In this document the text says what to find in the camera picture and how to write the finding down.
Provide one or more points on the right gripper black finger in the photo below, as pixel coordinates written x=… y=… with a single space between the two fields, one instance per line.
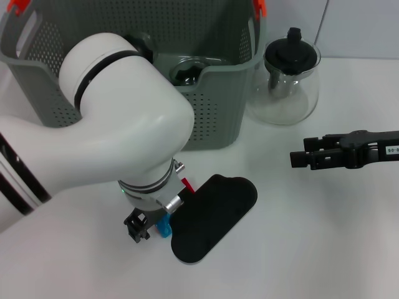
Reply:
x=324 y=142
x=324 y=159

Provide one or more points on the blue square toy brick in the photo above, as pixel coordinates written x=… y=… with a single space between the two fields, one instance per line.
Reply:
x=162 y=229

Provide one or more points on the glass teapot black lid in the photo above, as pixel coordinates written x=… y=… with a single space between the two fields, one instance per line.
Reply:
x=290 y=53

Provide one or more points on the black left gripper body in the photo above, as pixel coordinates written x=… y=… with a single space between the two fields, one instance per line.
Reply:
x=157 y=217

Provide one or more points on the grey perforated storage bin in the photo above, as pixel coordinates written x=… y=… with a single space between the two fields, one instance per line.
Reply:
x=218 y=102

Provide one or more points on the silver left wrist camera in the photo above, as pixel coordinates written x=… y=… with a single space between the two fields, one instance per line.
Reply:
x=215 y=215

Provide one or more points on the dark red toy brick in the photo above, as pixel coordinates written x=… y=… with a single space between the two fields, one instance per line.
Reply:
x=188 y=184

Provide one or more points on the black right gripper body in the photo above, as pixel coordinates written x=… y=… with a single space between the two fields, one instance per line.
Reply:
x=371 y=146

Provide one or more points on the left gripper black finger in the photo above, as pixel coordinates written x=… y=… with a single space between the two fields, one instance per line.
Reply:
x=137 y=227

